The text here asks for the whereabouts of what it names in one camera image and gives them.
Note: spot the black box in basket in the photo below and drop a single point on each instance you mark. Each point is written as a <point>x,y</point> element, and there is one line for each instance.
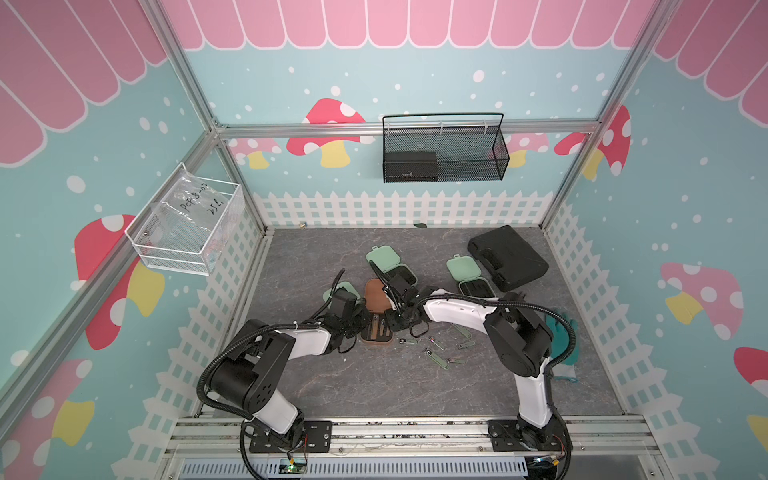
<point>410,166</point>

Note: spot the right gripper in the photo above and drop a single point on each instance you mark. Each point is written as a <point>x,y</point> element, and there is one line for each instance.
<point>388,316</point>

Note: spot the green nail clipper large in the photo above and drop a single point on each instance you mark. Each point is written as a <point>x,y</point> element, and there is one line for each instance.
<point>465,333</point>

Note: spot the black wire wall basket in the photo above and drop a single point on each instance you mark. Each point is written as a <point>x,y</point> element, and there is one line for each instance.
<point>469,146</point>

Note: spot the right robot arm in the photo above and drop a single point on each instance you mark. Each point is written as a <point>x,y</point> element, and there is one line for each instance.
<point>529,341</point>

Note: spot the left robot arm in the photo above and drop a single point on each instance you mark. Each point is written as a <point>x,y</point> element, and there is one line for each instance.
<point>243,379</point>

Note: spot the clear plastic bag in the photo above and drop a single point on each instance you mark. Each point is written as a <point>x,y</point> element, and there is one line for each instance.
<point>195,219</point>

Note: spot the black plastic tool case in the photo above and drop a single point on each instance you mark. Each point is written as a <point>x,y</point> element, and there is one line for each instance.
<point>508,257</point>

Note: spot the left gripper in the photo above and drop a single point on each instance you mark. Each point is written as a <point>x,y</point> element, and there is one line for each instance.
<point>364,316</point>

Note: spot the front aluminium rail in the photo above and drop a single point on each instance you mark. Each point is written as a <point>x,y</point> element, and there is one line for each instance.
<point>421,436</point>

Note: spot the green work glove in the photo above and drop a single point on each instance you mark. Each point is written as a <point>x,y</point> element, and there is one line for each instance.
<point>566,370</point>

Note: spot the green case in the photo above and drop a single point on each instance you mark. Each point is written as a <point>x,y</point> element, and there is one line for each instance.
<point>342,290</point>
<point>390,264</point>
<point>469,278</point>

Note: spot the brown case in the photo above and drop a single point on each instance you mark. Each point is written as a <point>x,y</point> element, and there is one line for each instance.
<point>377,332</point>

